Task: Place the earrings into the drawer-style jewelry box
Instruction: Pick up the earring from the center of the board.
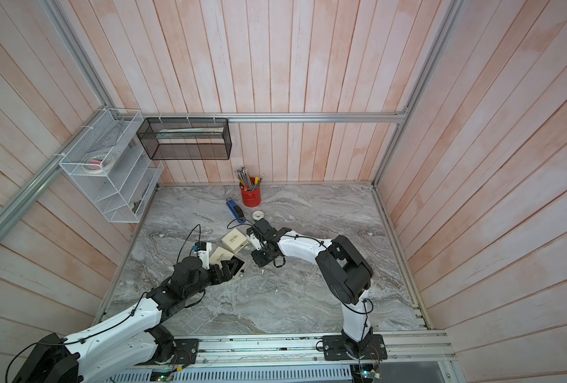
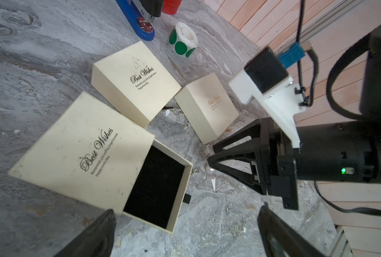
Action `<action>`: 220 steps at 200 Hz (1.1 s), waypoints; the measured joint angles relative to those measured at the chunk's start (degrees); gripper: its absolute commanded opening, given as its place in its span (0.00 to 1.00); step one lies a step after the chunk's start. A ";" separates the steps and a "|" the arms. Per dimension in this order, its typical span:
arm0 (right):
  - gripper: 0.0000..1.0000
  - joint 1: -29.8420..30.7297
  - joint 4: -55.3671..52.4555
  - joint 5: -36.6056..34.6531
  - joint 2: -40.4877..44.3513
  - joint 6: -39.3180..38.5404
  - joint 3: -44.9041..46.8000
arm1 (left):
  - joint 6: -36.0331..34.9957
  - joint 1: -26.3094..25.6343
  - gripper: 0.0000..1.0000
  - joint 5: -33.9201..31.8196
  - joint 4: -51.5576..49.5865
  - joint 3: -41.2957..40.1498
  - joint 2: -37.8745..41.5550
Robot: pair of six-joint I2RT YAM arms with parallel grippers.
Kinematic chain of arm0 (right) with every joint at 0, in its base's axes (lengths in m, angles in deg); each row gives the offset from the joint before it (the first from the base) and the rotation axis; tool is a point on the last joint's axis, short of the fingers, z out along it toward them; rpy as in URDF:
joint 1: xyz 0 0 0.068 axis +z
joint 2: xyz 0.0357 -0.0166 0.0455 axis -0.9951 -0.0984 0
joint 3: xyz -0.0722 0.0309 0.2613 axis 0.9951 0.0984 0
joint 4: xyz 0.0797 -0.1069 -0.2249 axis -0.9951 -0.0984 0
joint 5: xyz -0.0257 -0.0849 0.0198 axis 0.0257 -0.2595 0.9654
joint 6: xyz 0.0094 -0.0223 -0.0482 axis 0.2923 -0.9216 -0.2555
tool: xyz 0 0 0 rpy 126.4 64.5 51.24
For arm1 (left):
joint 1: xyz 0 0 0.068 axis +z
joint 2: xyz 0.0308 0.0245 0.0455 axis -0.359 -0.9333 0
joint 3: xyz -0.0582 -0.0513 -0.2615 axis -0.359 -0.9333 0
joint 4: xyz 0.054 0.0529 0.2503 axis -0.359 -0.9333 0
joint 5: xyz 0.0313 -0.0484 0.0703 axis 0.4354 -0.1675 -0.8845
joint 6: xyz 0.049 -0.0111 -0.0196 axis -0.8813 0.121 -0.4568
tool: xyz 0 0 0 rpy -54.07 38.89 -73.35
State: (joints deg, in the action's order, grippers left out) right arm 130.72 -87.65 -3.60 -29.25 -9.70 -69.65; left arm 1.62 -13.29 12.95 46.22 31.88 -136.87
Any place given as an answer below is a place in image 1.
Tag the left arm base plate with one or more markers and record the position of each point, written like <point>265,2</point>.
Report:
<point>181,351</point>

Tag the pens in cup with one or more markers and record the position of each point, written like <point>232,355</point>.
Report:
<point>248,182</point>

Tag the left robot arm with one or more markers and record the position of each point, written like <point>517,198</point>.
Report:
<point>134,336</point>

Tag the cream jewelry box middle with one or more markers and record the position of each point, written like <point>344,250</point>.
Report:
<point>235,240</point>

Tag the small cream jewelry box front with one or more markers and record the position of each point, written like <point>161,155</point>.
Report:
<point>223,257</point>

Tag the red pen holder cup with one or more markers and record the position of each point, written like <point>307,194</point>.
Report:
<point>251,197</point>

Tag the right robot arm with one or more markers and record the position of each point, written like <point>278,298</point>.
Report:
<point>346,272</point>

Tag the blue stapler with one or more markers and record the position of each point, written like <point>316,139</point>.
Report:
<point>236,210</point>

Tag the white wire wall shelf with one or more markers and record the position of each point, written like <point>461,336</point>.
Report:
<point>111,167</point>

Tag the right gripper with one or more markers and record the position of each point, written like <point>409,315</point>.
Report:
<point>256,257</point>

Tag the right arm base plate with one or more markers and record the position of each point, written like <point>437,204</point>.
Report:
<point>343,348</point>

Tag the green sticker roll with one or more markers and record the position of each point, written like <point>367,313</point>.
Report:
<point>258,215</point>

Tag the tape roll on shelf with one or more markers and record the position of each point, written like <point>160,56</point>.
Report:
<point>97,164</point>

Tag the aluminium front rail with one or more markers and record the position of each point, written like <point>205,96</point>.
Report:
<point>307,349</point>

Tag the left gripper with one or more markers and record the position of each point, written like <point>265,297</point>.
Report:
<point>219,279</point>

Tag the black mesh wall basket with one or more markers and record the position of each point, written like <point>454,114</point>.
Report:
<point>186,138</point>

